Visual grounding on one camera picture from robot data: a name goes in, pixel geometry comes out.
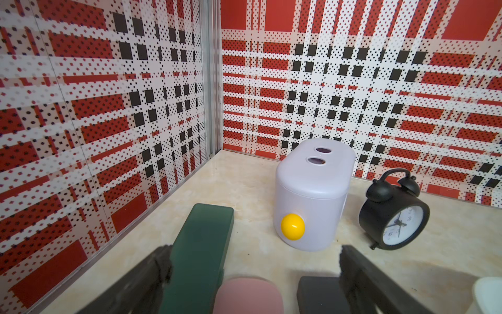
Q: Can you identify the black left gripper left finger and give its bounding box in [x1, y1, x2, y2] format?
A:
[78, 245, 173, 314]

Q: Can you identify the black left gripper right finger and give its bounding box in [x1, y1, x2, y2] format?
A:
[339, 245, 431, 313]

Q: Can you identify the pink pencil case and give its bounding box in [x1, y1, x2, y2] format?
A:
[213, 277, 284, 313]

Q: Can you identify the dark grey pencil case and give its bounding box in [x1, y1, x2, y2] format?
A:
[297, 276, 350, 314]

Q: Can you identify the dark green pencil case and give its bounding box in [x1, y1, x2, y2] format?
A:
[159, 204, 234, 313]

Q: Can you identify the white storage box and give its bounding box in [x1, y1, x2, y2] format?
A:
[466, 277, 502, 314]

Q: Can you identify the black alarm clock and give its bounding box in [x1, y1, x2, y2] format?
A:
[358, 168, 430, 251]

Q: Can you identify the yellow ball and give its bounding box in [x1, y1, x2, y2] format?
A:
[281, 213, 305, 241]

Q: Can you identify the lilac plastic container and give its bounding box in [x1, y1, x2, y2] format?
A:
[273, 139, 356, 251]

